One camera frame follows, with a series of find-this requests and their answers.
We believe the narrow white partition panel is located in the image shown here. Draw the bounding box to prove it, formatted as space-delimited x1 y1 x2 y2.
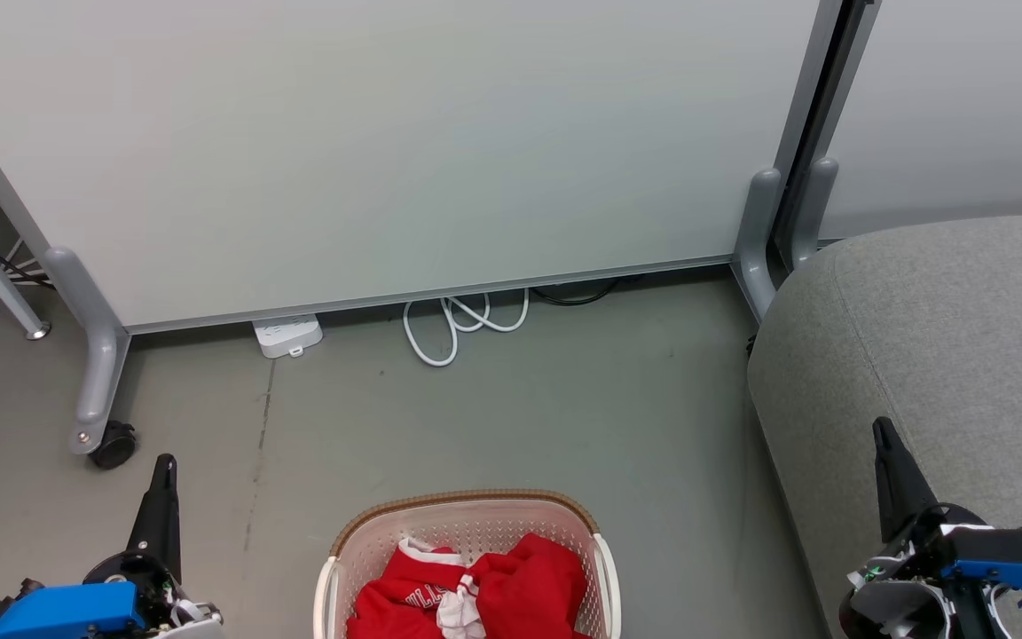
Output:
817 0 1022 242

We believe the large white partition panel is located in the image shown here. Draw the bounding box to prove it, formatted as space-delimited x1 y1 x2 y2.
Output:
0 0 824 335

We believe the right blue camera mount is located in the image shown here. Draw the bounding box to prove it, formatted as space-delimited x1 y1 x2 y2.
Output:
939 525 1022 615

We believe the black caster wheel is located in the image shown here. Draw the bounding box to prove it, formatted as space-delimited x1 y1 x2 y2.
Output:
89 421 138 470

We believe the black floor cable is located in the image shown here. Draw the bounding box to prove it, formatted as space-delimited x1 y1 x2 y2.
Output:
531 276 647 308

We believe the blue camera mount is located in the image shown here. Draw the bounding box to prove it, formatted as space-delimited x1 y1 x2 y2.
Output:
939 525 1022 615
0 581 150 639

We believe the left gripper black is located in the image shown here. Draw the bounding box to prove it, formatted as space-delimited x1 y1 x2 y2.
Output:
83 454 224 639

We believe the white power strip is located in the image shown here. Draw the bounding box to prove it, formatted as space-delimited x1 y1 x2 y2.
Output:
252 313 325 359

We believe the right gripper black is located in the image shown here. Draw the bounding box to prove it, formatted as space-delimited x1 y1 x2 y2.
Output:
839 416 1009 639

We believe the red and white garment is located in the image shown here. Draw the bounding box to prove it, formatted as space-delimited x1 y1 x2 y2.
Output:
347 532 592 639

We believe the left blue camera mount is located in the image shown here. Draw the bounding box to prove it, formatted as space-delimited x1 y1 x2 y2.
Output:
0 581 150 639

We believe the coiled white cable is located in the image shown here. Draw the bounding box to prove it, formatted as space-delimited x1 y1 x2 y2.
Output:
401 288 531 368

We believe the white laundry basket brown rim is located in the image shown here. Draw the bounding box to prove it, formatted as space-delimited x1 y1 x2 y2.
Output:
314 488 624 639

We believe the grey fabric sofa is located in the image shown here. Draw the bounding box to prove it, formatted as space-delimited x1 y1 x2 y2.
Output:
746 211 1022 639

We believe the grey partition foot with caster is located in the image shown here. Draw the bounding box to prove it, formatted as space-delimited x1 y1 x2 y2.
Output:
41 247 132 456

